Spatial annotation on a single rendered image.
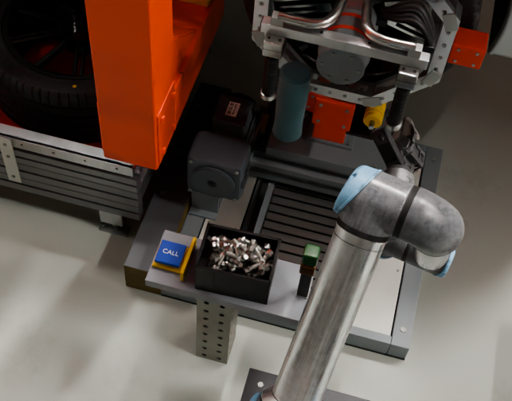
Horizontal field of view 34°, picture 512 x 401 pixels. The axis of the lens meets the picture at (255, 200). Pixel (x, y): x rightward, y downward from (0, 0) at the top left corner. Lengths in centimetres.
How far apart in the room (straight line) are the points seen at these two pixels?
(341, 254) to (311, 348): 22
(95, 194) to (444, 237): 134
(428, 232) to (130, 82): 86
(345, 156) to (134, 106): 90
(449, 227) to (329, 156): 115
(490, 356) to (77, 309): 132
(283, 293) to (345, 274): 52
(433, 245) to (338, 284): 21
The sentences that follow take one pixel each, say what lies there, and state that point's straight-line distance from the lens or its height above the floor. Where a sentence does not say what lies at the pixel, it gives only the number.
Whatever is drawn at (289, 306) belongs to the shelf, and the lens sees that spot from 225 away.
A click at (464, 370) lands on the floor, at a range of 278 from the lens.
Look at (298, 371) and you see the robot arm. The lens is 187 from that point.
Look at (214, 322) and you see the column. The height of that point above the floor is 25.
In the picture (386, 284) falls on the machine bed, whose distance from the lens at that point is 277.
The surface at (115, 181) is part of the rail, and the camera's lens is 266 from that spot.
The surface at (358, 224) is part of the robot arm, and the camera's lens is 174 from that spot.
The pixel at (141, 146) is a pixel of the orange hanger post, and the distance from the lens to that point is 233.
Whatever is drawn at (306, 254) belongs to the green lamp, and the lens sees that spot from 209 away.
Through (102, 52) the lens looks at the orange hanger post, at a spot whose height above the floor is 94.
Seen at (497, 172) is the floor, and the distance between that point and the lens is 326.
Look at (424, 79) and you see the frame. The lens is 242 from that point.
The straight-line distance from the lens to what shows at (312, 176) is 286.
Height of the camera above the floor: 241
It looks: 54 degrees down
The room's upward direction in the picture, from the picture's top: 6 degrees clockwise
